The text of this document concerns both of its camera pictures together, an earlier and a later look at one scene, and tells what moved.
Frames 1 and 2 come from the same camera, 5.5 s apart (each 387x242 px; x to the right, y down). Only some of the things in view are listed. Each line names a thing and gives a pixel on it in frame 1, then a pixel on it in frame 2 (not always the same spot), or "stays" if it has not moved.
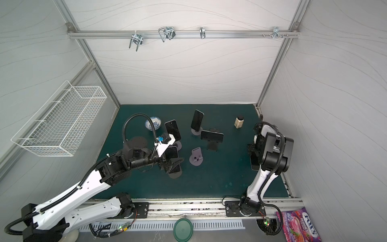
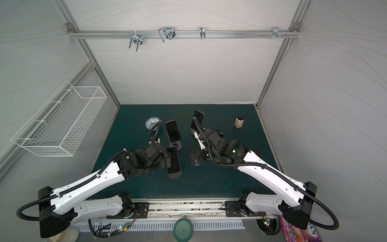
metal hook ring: [202, 32] stays
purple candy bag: [298, 226] stays
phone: [171, 152] stays
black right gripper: [254, 150] → [196, 157]
